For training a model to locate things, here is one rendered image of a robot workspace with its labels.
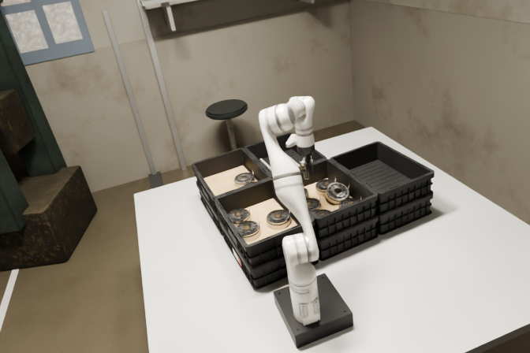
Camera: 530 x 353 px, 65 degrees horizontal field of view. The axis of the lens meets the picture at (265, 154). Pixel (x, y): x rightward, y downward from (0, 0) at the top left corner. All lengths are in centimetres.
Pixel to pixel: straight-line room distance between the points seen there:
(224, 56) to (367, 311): 293
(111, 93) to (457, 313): 324
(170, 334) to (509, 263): 130
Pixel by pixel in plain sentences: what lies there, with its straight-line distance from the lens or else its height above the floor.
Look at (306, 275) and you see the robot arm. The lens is 137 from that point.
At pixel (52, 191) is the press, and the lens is 350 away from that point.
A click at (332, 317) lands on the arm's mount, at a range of 152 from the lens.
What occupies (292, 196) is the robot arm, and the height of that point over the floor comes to 120.
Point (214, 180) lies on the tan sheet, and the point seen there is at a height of 83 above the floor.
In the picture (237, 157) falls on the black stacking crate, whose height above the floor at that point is 89.
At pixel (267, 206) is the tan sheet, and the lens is 193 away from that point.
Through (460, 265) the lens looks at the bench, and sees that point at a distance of 183.
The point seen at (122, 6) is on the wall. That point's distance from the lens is 386.
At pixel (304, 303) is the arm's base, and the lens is 144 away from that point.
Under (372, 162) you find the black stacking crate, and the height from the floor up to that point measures 83.
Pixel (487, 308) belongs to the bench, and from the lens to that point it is 169.
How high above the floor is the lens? 192
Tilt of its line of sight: 27 degrees down
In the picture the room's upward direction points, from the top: 9 degrees counter-clockwise
